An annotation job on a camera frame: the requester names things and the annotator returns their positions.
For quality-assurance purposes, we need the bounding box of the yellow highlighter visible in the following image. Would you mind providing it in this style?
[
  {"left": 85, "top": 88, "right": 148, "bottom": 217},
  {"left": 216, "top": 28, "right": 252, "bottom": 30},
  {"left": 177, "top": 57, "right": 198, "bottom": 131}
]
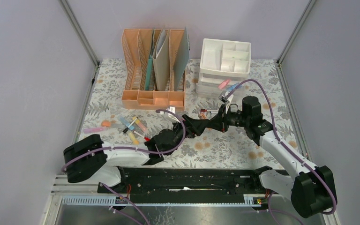
[{"left": 126, "top": 130, "right": 139, "bottom": 145}]

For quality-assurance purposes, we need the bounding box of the orange plastic file organizer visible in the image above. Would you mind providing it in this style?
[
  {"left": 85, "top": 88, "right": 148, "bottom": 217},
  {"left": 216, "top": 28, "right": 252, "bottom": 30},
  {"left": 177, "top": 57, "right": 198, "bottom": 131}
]
[{"left": 121, "top": 28, "right": 190, "bottom": 110}]

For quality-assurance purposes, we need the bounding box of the red cap marker near drawers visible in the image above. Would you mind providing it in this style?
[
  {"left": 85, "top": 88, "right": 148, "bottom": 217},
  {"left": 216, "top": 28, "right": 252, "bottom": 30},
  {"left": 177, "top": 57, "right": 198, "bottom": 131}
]
[{"left": 200, "top": 109, "right": 218, "bottom": 114}]

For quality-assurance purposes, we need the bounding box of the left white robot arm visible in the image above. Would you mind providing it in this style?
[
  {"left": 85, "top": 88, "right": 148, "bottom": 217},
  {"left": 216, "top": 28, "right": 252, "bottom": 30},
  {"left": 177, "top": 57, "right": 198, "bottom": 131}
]
[{"left": 61, "top": 110, "right": 222, "bottom": 193}]

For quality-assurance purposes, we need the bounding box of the white plastic drawer unit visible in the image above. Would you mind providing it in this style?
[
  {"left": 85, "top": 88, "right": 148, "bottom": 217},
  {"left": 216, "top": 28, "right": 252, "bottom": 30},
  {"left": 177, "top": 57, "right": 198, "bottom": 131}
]
[{"left": 195, "top": 38, "right": 251, "bottom": 98}]

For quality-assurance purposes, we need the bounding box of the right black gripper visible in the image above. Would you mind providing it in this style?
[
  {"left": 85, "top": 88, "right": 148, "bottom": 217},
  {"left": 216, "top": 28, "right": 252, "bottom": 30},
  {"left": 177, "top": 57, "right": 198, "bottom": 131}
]
[{"left": 207, "top": 104, "right": 249, "bottom": 133}]

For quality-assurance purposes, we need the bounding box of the black cap marker left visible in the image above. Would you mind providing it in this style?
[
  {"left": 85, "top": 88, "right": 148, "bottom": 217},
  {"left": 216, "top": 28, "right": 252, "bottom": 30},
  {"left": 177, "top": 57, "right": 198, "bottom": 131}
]
[{"left": 122, "top": 118, "right": 137, "bottom": 134}]

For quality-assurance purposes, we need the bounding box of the light blue folder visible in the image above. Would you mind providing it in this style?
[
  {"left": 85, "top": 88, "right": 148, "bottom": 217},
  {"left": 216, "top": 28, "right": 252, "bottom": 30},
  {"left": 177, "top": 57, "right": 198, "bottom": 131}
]
[{"left": 173, "top": 27, "right": 190, "bottom": 91}]

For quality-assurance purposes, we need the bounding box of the orange cap grey highlighter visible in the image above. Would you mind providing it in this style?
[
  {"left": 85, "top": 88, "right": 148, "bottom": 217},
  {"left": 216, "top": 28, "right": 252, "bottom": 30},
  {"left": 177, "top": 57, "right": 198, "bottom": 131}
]
[{"left": 101, "top": 120, "right": 123, "bottom": 128}]

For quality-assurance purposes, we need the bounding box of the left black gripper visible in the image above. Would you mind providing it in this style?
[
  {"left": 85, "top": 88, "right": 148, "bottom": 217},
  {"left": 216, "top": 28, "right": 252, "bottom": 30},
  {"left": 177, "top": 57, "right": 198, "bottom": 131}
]
[{"left": 166, "top": 115, "right": 210, "bottom": 156}]

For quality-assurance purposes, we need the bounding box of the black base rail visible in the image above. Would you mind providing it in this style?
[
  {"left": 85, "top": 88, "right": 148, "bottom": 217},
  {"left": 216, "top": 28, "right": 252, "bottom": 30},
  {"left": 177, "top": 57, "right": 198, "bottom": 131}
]
[{"left": 95, "top": 167, "right": 270, "bottom": 205}]

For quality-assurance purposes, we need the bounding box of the floral patterned desk mat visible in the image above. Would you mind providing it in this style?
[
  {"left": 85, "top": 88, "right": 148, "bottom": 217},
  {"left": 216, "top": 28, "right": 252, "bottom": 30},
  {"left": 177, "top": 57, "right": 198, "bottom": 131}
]
[{"left": 82, "top": 59, "right": 297, "bottom": 169}]

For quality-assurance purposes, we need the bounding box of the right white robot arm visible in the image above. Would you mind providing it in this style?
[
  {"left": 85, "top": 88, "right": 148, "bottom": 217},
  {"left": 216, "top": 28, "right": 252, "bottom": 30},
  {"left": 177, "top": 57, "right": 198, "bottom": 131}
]
[{"left": 209, "top": 95, "right": 337, "bottom": 218}]

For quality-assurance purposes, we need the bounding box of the teal folder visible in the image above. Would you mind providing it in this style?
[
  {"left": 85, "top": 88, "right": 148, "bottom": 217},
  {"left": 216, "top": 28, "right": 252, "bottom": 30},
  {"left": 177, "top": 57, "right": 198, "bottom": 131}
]
[{"left": 144, "top": 31, "right": 156, "bottom": 91}]

